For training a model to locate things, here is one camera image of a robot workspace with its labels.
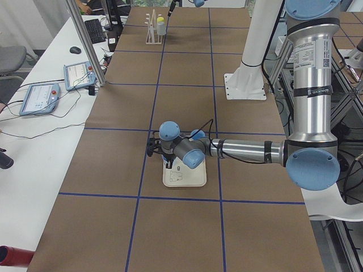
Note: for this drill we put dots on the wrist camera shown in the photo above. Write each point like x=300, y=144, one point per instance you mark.
x=153, y=145

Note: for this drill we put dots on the blue teach pendant far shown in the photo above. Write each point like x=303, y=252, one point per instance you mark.
x=79, y=75

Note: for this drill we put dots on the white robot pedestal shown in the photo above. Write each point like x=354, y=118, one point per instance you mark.
x=246, y=83

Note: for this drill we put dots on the grey office chair near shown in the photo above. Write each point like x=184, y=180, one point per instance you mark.
x=12, y=58

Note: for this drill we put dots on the black computer mouse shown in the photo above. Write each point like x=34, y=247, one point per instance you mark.
x=75, y=50

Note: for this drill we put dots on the white wire cup rack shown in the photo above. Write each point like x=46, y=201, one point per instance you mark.
x=151, y=21

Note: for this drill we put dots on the blue teach pendant near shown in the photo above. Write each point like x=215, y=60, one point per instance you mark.
x=40, y=99

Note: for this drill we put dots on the red bottle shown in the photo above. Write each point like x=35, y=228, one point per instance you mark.
x=16, y=257

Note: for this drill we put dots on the black water bottle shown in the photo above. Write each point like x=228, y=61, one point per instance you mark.
x=5, y=161

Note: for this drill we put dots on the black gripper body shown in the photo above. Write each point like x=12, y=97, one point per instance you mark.
x=168, y=156

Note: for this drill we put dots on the aluminium frame post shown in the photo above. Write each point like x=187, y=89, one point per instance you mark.
x=85, y=40

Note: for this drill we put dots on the black keyboard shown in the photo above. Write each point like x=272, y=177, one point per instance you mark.
x=95, y=31

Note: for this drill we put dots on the blue teach pendant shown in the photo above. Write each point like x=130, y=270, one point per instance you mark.
x=79, y=75
x=40, y=99

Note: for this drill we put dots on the white plastic cup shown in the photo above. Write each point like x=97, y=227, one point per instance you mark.
x=161, y=28

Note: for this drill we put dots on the cream cartoon tray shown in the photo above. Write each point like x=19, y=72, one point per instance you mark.
x=181, y=175

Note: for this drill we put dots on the seated person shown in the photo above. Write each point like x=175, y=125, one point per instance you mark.
x=85, y=9

